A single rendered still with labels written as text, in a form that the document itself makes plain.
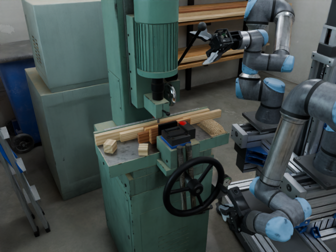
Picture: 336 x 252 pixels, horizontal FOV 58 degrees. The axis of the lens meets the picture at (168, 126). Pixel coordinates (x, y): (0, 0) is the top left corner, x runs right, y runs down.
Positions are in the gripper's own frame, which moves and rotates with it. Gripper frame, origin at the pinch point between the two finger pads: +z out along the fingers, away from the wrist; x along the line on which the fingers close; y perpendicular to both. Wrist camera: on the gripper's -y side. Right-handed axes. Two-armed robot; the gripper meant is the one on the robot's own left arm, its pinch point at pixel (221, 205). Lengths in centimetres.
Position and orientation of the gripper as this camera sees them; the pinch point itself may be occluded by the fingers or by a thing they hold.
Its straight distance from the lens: 133.4
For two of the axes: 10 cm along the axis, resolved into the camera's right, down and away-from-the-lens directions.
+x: 8.9, -2.2, 4.0
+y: 2.3, 9.7, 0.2
